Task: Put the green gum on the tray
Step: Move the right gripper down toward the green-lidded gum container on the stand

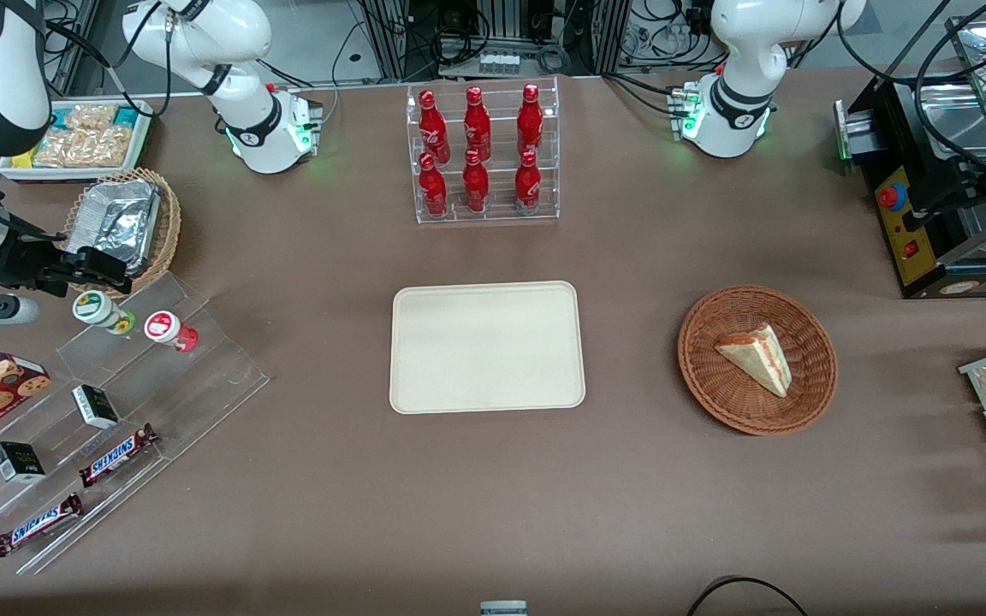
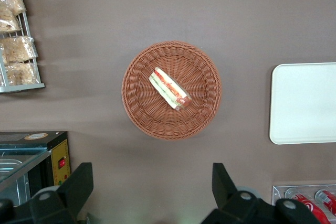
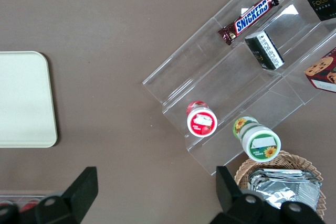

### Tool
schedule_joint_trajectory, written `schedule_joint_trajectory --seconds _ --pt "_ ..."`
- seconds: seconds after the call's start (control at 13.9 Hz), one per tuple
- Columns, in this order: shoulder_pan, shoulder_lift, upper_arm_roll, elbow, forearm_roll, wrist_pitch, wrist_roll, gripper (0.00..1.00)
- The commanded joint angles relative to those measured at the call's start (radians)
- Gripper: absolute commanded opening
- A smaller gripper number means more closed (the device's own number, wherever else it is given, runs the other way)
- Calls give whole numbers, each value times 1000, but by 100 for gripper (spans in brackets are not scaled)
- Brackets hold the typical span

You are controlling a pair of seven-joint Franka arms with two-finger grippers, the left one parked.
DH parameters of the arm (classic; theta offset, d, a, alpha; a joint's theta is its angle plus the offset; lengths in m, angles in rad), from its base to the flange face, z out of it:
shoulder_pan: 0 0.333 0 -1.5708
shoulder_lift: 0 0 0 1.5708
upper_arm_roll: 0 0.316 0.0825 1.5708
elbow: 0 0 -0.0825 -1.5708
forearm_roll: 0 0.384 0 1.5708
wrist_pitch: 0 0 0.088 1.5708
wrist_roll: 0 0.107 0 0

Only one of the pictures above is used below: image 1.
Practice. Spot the clear acrylic stepped stand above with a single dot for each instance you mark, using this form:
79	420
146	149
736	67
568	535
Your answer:
159	402

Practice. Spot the black machine with red button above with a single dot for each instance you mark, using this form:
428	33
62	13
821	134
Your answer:
904	239

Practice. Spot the oval wicker basket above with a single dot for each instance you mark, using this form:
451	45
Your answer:
169	222

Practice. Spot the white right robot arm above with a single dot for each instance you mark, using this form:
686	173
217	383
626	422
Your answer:
262	128

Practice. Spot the snickers bar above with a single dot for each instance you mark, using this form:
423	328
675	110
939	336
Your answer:
38	524
116	455

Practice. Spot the wrapped triangle sandwich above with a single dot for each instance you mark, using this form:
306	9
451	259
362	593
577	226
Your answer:
758	355

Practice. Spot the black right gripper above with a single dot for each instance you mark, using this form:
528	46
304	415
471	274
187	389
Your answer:
20	255

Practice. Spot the white snack bin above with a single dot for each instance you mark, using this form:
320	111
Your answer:
142	128

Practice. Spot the white power strip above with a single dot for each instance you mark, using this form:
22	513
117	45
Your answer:
499	62

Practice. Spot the green lid yogurt cup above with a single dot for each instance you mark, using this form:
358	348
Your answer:
98	310

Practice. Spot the grey device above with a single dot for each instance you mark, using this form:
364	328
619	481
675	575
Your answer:
503	608

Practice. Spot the small black box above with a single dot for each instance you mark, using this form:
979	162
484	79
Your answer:
18	463
96	406

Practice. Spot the red lid yogurt cup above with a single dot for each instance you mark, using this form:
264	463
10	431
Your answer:
165	328

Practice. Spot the round wicker basket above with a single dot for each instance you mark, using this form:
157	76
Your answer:
715	385

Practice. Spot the aluminium foil tray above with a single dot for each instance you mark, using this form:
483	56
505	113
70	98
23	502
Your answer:
121	224

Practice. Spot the beige plastic tray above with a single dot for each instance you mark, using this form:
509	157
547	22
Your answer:
486	346

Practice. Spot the clear snack packets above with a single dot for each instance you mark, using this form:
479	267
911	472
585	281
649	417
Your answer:
86	141

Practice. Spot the clear acrylic bottle rack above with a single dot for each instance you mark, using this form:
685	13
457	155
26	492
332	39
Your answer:
493	216

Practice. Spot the red cola bottle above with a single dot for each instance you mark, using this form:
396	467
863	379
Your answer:
530	124
527	188
477	128
433	192
432	128
476	188

